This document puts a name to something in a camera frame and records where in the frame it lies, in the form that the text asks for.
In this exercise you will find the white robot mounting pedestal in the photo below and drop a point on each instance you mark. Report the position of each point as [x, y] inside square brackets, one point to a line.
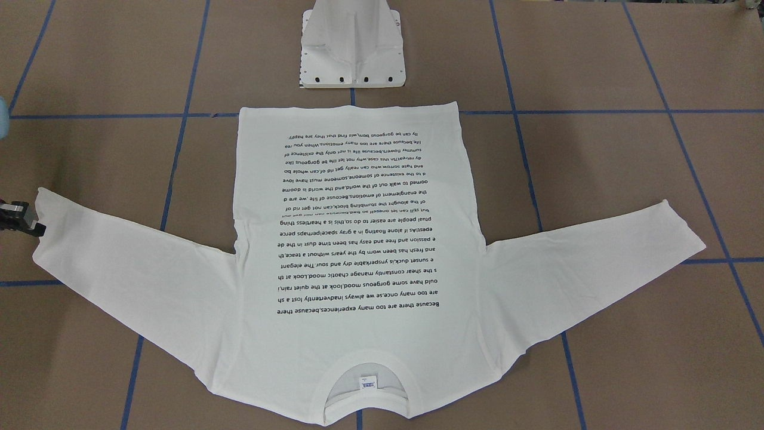
[351, 44]

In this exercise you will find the white long-sleeve printed shirt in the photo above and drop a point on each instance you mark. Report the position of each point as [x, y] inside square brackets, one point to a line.
[360, 277]

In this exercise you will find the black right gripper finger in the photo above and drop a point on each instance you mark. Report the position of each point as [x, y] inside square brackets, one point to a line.
[18, 216]

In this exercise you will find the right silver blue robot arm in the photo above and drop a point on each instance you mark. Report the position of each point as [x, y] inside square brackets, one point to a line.
[5, 125]

